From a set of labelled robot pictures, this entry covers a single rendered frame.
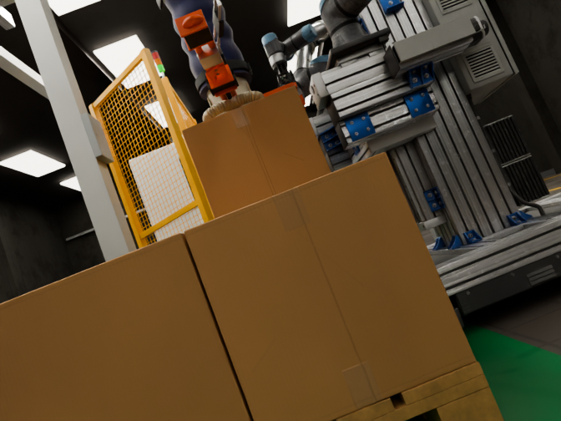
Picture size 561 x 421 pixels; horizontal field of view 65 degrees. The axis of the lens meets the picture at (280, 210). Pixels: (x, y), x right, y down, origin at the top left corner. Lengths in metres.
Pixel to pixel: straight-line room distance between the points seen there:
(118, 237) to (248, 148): 1.65
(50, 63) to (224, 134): 2.09
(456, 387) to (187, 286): 0.50
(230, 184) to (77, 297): 0.70
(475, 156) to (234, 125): 0.95
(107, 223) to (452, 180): 2.06
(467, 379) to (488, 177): 1.13
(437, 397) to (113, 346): 0.57
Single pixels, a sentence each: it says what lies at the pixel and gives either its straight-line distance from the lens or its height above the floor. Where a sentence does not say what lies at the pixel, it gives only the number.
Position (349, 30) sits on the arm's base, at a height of 1.10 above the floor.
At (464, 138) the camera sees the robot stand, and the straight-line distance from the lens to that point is 1.87.
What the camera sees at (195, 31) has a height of 1.05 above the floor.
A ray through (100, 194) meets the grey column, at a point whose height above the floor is 1.24.
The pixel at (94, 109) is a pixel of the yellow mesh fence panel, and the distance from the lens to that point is 3.77.
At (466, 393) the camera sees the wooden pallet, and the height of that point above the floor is 0.10.
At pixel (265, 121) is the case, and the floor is 0.87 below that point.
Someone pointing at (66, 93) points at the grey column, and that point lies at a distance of 3.26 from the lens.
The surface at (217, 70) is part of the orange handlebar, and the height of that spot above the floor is 1.05.
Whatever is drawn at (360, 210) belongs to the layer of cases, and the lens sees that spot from 0.80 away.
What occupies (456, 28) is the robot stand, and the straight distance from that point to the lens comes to 1.64.
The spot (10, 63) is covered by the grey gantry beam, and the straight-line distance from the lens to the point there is 5.05.
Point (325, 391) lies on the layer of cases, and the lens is 0.82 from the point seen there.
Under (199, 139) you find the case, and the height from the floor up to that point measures 0.89.
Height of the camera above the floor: 0.43
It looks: 6 degrees up
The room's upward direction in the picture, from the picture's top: 22 degrees counter-clockwise
